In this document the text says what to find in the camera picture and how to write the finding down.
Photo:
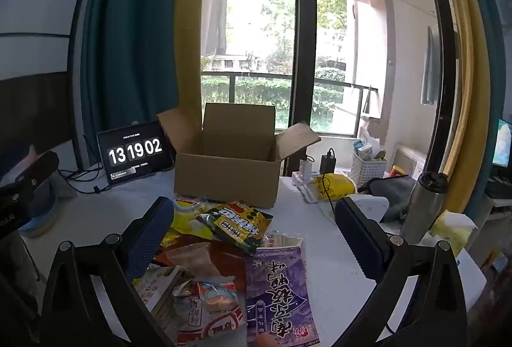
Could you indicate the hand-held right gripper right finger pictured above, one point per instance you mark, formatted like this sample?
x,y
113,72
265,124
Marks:
x,y
354,235

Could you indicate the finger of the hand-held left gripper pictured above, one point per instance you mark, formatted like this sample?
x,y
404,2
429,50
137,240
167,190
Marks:
x,y
38,169

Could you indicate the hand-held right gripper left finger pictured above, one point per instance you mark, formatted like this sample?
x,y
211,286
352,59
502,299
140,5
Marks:
x,y
148,235

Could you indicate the yellow chip bag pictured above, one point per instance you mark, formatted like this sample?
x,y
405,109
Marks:
x,y
186,223

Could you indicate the orange brown snack packet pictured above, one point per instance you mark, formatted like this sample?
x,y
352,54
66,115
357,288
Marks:
x,y
230,263

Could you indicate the cardboard box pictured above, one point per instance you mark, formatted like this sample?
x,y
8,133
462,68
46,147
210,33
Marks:
x,y
224,179

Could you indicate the light blue round object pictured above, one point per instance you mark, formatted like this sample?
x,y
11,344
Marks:
x,y
40,219

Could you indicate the white box device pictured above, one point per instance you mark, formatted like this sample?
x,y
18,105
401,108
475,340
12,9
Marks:
x,y
376,207

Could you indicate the translucent snack packet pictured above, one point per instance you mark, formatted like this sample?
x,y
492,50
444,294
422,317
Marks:
x,y
192,259

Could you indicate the yellow plastic bag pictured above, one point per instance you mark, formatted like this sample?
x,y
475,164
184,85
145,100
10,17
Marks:
x,y
336,187

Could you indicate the yellow white snack packet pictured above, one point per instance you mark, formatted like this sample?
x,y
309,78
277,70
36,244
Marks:
x,y
156,291

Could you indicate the grey cloth pouch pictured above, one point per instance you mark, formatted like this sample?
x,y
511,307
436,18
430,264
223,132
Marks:
x,y
396,195

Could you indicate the white plastic basket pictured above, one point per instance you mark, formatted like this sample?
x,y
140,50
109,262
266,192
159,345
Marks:
x,y
368,171

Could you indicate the white power strip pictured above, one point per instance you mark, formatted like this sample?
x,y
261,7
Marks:
x,y
302,189

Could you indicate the steel thermos bottle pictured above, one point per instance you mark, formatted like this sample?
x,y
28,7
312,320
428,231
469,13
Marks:
x,y
420,211

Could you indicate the black charger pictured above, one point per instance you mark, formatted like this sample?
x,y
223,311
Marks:
x,y
328,163

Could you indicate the white charger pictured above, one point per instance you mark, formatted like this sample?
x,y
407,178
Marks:
x,y
307,167

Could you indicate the black tablet clock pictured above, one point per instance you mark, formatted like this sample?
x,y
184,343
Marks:
x,y
136,151

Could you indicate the white outdoor air conditioner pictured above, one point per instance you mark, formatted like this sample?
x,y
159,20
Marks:
x,y
412,163

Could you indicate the purple snack packet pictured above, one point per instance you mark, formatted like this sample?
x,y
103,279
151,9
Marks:
x,y
276,291

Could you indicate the yellow tissue packet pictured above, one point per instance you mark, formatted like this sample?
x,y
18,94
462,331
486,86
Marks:
x,y
452,233

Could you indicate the red white snack packet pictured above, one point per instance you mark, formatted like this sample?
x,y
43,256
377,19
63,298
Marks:
x,y
216,315

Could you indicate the brown paper bag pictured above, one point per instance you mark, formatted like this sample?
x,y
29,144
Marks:
x,y
370,127

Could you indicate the teal curtain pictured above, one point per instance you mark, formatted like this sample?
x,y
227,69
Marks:
x,y
495,31
128,51

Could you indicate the computer monitor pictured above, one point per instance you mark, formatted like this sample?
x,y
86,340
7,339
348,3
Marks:
x,y
503,143

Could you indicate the black balcony railing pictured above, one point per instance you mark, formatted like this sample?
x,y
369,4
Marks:
x,y
280,75

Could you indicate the hanging light blue towel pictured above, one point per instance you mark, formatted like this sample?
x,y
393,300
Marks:
x,y
430,71

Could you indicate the yellow curtain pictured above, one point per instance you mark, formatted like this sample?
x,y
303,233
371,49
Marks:
x,y
190,31
472,51

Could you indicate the hanging white shirt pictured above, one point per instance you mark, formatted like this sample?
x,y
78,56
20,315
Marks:
x,y
214,19

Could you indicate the black window frame post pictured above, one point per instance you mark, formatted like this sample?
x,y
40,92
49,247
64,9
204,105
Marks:
x,y
304,31

